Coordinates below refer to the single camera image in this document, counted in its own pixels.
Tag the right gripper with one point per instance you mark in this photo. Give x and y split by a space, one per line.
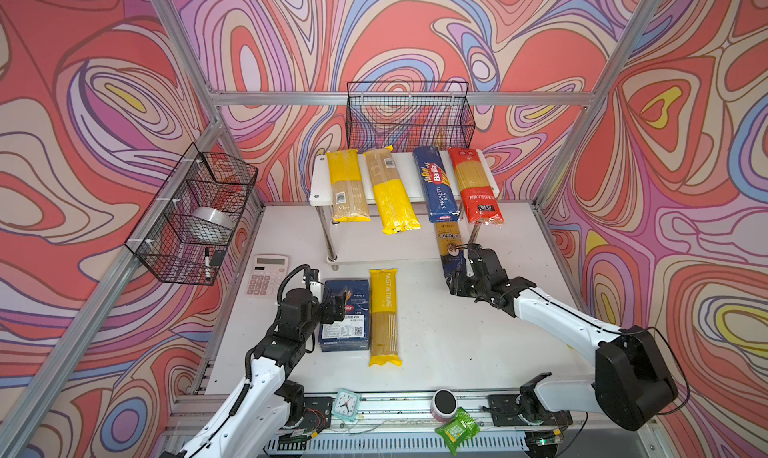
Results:
456 285

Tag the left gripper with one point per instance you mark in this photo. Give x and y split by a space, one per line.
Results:
327 315

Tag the blue Barilla pasta box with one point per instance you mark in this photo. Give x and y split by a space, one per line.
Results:
352 333

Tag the yellow Pastatime spaghetti bag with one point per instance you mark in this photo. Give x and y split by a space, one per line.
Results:
384 348

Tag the blue yellow Ankara spaghetti bag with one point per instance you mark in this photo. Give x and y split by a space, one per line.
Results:
450 243

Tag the red spaghetti bag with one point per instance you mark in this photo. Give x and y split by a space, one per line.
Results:
475 189

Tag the blue Barilla spaghetti box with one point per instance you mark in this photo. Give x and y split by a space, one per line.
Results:
439 197

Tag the yellow clear spaghetti bag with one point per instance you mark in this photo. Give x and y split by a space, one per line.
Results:
349 203

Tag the yellow narrow spaghetti bag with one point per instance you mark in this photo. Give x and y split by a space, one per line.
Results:
393 204

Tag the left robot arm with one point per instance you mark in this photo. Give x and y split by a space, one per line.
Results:
265 400

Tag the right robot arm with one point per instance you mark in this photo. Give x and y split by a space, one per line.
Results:
630 383

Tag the white two-tier shelf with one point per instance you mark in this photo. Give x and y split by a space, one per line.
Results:
353 242

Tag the white pink calculator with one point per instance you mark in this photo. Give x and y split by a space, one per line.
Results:
265 274

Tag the mint alarm clock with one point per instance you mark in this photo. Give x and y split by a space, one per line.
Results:
345 405

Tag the black marker pen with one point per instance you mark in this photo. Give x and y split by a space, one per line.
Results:
207 267

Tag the green snack packet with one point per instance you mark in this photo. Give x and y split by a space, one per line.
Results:
461 428

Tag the silver tape roll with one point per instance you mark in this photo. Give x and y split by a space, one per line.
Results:
209 226

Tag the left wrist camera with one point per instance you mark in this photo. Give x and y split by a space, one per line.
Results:
312 282

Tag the black wire basket left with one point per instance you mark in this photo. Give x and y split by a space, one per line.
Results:
200 178

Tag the black wire basket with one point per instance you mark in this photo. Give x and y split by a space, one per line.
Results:
200 178
407 114

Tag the black wire basket back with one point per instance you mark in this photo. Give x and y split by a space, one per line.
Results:
407 114

